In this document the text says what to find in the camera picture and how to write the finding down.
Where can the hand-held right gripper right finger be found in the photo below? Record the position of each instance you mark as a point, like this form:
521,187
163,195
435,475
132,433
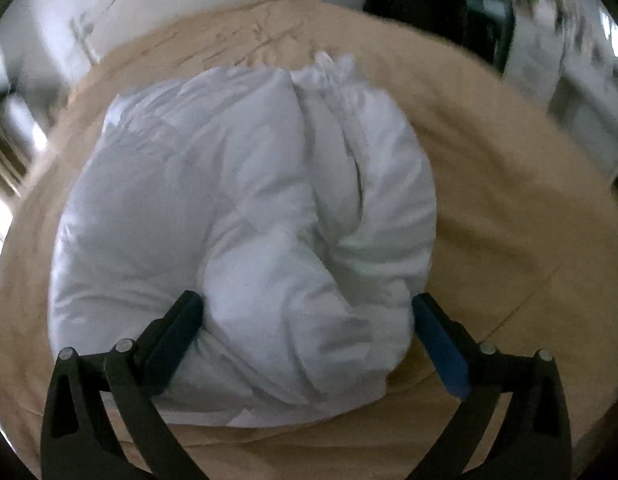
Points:
440,345

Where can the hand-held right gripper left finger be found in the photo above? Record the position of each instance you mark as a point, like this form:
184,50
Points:
173,342

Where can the tan bed blanket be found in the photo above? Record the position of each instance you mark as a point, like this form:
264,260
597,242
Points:
509,240

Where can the white drawer cabinet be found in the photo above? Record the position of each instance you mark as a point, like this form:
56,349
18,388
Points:
564,50

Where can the white headboard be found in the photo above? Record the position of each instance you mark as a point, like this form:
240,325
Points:
154,5

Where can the black suitcase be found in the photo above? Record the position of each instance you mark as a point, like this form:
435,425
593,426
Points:
429,5

